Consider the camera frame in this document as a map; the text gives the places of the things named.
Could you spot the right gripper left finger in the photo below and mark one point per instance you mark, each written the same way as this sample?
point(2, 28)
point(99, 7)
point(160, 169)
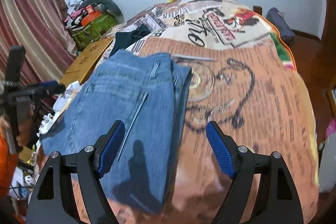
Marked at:
point(53, 199)

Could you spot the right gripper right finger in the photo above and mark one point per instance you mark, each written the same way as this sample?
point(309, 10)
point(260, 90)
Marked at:
point(277, 199)

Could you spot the blue denim jeans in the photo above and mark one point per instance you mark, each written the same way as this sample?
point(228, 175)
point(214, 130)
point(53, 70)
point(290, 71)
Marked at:
point(149, 95)

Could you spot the bamboo lap desk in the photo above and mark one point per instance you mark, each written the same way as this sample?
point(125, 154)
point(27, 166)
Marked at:
point(83, 66)

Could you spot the striped red beige curtain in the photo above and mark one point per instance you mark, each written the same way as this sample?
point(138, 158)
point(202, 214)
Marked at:
point(38, 26)

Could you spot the green fabric storage bag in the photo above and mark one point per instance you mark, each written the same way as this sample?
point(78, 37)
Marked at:
point(93, 31)

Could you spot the orange red box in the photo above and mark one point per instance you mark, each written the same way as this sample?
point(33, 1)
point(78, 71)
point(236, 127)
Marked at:
point(90, 17)

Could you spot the black folded garment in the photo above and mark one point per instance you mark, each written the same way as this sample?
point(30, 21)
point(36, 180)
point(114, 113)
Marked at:
point(126, 39)

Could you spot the grey neck pillow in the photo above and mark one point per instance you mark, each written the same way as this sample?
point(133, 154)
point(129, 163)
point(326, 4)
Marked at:
point(107, 6)

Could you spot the printed patchwork bed blanket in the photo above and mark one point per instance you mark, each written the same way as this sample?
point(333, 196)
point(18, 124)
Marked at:
point(242, 77)

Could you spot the dark blue cloth at bedside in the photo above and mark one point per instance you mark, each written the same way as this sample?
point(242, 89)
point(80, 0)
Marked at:
point(275, 17)

